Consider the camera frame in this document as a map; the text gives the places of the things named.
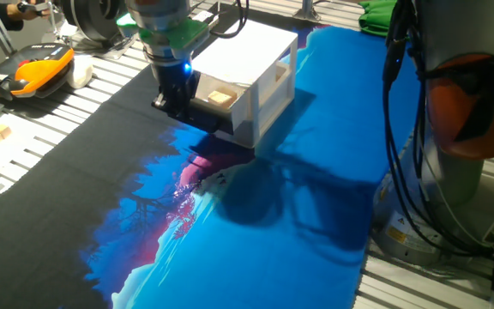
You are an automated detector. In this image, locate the silver metal post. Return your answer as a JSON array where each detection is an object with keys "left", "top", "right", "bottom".
[{"left": 292, "top": 0, "right": 322, "bottom": 23}]

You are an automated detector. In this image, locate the orange black teach pendant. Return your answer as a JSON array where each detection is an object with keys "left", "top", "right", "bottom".
[{"left": 0, "top": 42, "right": 76, "bottom": 101}]

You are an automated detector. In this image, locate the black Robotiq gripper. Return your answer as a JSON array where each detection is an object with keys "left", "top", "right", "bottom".
[{"left": 149, "top": 56, "right": 202, "bottom": 124}]

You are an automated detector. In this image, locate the person's bare hand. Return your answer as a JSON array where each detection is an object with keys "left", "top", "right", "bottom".
[{"left": 6, "top": 1, "right": 53, "bottom": 21}]

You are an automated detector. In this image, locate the green camera mount plate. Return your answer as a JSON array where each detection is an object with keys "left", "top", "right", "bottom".
[{"left": 115, "top": 12, "right": 211, "bottom": 60}]

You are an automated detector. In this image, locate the printed landscape cloth mat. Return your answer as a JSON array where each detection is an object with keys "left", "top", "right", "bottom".
[{"left": 0, "top": 3, "right": 420, "bottom": 309}]

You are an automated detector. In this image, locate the white drawer without handle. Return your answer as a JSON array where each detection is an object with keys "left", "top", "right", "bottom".
[{"left": 214, "top": 126, "right": 256, "bottom": 149}]

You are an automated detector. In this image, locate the white drawer with black handle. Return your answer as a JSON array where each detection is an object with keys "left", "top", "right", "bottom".
[{"left": 177, "top": 71, "right": 257, "bottom": 135}]

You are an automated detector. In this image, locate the black round spool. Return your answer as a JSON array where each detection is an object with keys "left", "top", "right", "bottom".
[{"left": 61, "top": 0, "right": 132, "bottom": 45}]

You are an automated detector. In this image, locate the green cloth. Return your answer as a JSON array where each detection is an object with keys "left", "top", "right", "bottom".
[{"left": 357, "top": 0, "right": 398, "bottom": 38}]

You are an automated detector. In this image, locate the white plastic drawer cabinet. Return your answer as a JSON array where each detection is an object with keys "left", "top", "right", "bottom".
[{"left": 190, "top": 18, "right": 299, "bottom": 149}]

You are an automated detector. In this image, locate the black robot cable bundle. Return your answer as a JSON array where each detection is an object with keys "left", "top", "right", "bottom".
[{"left": 208, "top": 0, "right": 494, "bottom": 258}]

